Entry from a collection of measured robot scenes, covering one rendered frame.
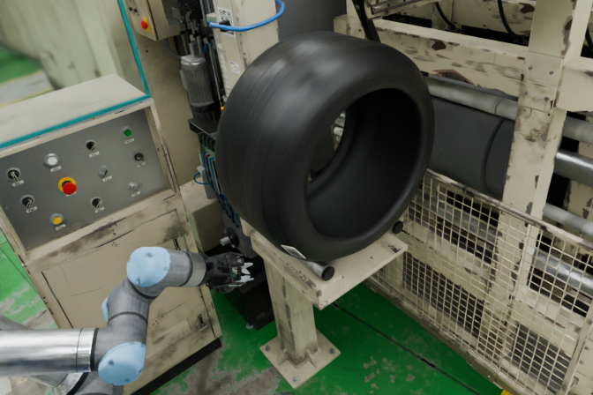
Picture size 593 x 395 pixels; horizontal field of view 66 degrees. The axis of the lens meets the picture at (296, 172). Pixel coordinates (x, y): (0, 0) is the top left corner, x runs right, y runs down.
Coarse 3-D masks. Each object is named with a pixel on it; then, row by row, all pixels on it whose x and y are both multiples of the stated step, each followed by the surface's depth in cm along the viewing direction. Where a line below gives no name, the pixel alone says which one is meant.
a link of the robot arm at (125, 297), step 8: (128, 280) 91; (120, 288) 92; (128, 288) 91; (136, 288) 90; (112, 296) 92; (120, 296) 90; (128, 296) 90; (136, 296) 90; (144, 296) 91; (152, 296) 91; (104, 304) 93; (112, 304) 90; (120, 304) 89; (128, 304) 88; (136, 304) 89; (144, 304) 91; (104, 312) 93; (112, 312) 88; (120, 312) 87; (136, 312) 88; (144, 312) 89
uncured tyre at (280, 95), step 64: (256, 64) 111; (320, 64) 100; (384, 64) 105; (256, 128) 102; (320, 128) 99; (384, 128) 146; (256, 192) 103; (320, 192) 150; (384, 192) 143; (320, 256) 117
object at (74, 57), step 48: (0, 0) 117; (48, 0) 123; (96, 0) 130; (0, 48) 121; (48, 48) 127; (96, 48) 135; (0, 96) 125; (48, 96) 132; (96, 96) 140; (144, 96) 148; (0, 144) 129
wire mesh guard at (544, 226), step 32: (480, 192) 133; (544, 224) 119; (416, 256) 169; (448, 256) 154; (384, 288) 195; (544, 288) 128; (576, 288) 120; (448, 320) 169; (512, 352) 149; (576, 352) 127; (512, 384) 154
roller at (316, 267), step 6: (306, 264) 130; (312, 264) 128; (318, 264) 127; (324, 264) 126; (312, 270) 128; (318, 270) 126; (324, 270) 125; (330, 270) 125; (324, 276) 125; (330, 276) 126
